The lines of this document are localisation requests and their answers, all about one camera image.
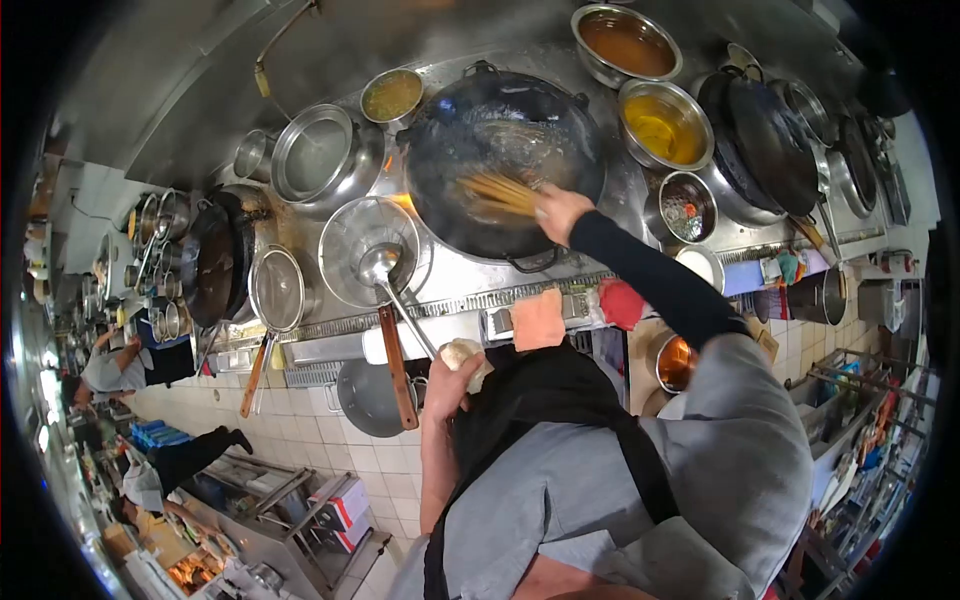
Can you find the person's left hand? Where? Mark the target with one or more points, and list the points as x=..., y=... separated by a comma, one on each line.
x=444, y=394

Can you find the person's right hand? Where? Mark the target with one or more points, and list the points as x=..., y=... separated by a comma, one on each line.
x=566, y=214

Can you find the person's right fingers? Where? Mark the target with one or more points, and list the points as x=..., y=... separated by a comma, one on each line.
x=545, y=221

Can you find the person's left fingers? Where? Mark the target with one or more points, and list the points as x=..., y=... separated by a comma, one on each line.
x=459, y=371

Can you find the white cloth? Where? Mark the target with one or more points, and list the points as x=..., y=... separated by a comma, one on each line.
x=463, y=351

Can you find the bamboo wok brush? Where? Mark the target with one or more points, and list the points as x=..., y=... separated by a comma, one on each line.
x=499, y=193

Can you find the orange cloth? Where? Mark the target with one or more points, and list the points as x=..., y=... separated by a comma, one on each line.
x=538, y=321

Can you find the steel pan under counter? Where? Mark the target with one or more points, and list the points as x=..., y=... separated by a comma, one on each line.
x=367, y=397

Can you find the red cloth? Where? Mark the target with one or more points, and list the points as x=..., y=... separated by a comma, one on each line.
x=621, y=304

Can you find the large black wok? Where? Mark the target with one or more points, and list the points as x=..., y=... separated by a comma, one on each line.
x=480, y=127

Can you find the small steel seasoning bowl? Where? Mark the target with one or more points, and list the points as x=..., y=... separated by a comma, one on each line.
x=684, y=208

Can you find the steel bowl of yellow oil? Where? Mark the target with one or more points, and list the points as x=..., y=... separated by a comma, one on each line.
x=664, y=127

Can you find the person's body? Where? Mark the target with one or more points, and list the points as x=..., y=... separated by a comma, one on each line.
x=570, y=480

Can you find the steel bowl of white powder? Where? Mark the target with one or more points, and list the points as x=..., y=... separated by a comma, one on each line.
x=701, y=266

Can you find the copper coloured bowl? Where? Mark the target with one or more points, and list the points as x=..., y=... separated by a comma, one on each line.
x=675, y=364

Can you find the steel bowl of brown sauce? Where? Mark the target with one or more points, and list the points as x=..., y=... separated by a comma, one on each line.
x=626, y=45

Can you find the steel bowl of green broth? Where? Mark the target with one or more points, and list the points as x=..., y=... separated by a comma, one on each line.
x=391, y=95

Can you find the stack of black woks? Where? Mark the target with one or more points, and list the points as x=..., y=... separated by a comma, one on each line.
x=757, y=150

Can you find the steel prep table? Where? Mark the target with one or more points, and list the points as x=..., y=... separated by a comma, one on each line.
x=285, y=517

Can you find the large steel pot of water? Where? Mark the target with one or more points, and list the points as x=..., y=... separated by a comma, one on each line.
x=319, y=154

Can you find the teal cloth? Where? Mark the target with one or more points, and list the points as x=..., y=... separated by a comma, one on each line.
x=787, y=268

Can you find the black wok with rusty inside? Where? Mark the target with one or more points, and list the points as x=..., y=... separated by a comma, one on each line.
x=214, y=262

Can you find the steel stock pot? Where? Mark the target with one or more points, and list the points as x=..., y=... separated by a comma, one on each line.
x=817, y=296

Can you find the small steel cup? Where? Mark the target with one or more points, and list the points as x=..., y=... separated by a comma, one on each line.
x=251, y=154

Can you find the blue crate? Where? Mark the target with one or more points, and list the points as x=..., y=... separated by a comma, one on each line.
x=157, y=435

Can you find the row of steel containers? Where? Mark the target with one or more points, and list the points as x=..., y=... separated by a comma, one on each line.
x=161, y=247

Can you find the metal storage rack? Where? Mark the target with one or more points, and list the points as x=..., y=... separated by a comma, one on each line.
x=862, y=427

